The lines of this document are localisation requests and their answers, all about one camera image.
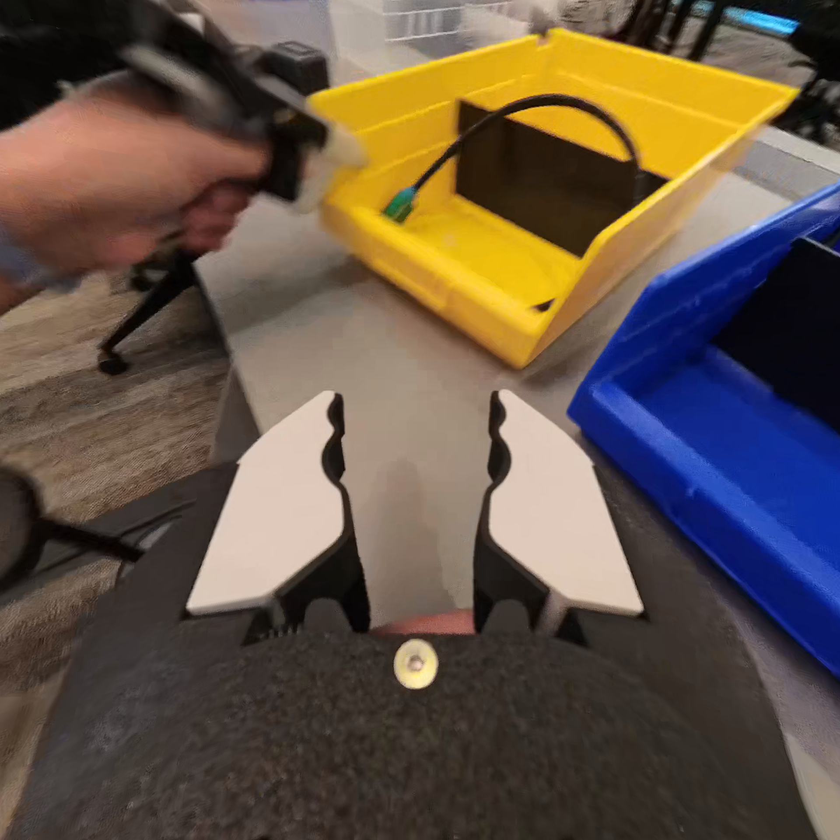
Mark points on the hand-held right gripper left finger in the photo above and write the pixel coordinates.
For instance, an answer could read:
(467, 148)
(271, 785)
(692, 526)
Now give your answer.
(269, 512)

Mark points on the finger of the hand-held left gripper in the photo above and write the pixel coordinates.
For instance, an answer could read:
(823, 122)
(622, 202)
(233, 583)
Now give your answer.
(315, 187)
(344, 148)

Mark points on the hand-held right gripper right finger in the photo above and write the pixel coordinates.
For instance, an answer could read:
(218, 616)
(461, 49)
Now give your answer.
(558, 512)

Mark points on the blue plastic bin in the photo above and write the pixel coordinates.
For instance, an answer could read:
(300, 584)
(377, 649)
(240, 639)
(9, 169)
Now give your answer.
(722, 472)

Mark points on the yellow plastic bin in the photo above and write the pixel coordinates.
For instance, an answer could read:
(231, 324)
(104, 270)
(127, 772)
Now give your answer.
(499, 275)

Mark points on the person's left forearm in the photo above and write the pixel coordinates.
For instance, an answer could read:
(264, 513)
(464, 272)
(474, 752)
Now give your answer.
(16, 259)

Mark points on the person's left hand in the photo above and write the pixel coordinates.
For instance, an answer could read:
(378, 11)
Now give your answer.
(131, 177)

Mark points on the black office chair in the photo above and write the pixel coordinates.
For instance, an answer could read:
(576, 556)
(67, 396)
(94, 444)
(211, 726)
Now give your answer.
(157, 302)
(79, 538)

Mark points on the black divider of yellow bin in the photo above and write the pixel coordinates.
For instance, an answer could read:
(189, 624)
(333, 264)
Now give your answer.
(551, 184)

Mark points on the black divider of blue bin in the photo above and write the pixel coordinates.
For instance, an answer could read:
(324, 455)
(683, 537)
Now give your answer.
(787, 328)

